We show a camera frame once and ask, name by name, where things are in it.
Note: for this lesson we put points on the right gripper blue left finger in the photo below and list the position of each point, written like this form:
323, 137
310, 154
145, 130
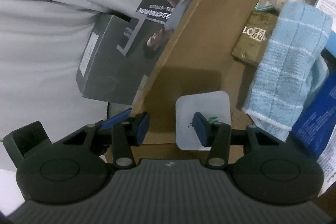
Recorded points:
135, 128

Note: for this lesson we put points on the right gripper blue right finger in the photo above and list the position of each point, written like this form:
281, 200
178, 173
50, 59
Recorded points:
202, 128

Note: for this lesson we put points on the white wet wipe packet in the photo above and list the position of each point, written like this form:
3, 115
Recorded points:
215, 107

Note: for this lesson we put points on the light blue checked towel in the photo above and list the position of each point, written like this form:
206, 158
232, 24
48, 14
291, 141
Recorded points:
291, 70

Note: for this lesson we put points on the cardboard box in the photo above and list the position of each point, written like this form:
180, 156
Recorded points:
197, 59

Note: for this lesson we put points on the dark printed product box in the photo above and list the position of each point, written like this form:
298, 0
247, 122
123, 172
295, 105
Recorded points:
120, 55

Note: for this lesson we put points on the brown paper package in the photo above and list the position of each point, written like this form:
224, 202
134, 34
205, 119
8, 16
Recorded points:
252, 42

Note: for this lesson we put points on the blue boxed pack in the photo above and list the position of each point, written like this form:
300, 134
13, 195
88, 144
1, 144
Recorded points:
313, 130

